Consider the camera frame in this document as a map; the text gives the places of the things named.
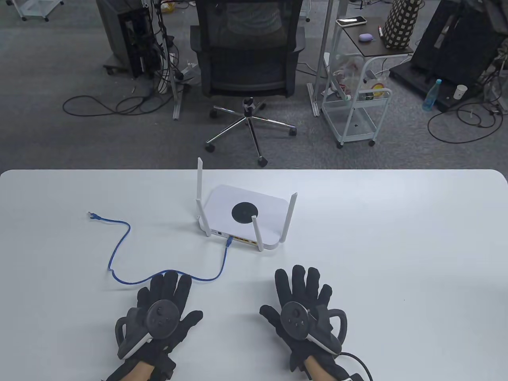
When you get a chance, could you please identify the black and white right controller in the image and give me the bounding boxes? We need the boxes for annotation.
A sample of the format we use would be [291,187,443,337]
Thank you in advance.
[281,302,349,356]

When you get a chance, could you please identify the person's right hand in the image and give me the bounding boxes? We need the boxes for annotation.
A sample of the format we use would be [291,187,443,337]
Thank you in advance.
[260,265,349,373]

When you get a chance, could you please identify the bundle of hanging cables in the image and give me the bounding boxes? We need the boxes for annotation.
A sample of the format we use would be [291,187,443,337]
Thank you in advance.
[149,0,177,96]

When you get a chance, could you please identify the black and white controller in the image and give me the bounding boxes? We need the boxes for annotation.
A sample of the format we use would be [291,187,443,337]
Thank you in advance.
[281,302,349,356]
[115,300,179,360]

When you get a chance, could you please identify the clear plastic bag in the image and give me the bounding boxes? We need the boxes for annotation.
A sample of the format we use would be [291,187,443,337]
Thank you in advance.
[331,56,368,100]

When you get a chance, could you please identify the yellow tape roll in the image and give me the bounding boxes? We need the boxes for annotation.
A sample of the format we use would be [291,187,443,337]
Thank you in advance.
[365,79,387,98]

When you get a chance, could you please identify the black and white checkered bag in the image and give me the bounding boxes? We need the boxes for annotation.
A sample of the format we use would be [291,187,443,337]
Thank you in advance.
[383,0,425,50]

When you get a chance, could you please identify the white router with black disc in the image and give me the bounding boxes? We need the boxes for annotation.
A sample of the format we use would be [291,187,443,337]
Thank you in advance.
[196,157,299,252]

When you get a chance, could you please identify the black glove cable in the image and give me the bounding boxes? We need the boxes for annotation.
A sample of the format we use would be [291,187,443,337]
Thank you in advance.
[341,351,373,381]

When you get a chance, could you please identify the person's right forearm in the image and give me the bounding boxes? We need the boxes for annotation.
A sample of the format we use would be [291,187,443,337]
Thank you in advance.
[304,355,338,381]

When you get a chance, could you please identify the black equipment stand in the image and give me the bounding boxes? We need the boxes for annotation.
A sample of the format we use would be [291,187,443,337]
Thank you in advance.
[389,0,508,112]

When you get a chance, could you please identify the white wire rolling cart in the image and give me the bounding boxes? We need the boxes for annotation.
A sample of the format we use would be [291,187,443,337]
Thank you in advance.
[321,56,393,149]

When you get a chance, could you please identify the person's left hand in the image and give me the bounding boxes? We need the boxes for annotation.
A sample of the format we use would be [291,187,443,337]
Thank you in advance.
[115,271,204,373]

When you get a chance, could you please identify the white trolley frame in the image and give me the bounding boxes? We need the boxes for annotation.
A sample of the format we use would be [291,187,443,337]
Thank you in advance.
[6,0,64,22]

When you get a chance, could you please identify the black floor cable loop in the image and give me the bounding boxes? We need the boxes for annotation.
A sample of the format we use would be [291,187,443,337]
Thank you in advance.
[427,101,504,143]
[62,81,175,117]

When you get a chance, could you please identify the white desk leg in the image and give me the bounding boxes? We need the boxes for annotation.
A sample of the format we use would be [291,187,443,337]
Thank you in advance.
[308,0,334,117]
[169,52,184,121]

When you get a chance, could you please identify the black and white left controller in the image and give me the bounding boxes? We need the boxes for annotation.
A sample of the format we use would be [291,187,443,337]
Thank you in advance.
[115,300,179,360]

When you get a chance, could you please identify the blue ethernet cable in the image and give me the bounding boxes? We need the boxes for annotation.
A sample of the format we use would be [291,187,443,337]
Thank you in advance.
[87,212,235,285]

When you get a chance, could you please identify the grey computer tower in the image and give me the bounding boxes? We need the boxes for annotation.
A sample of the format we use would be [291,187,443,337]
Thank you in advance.
[95,0,159,79]

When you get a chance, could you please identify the person's left forearm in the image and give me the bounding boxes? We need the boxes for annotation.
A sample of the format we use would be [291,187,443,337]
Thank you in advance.
[119,359,157,381]

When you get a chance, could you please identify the brown top side table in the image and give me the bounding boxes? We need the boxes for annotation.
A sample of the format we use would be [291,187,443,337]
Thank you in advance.
[335,23,415,86]

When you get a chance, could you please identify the blue water bottle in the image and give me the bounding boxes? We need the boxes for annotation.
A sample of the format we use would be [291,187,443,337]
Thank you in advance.
[421,79,442,112]

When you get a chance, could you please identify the black mesh office chair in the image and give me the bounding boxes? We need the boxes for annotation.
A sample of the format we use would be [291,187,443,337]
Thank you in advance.
[190,0,306,167]

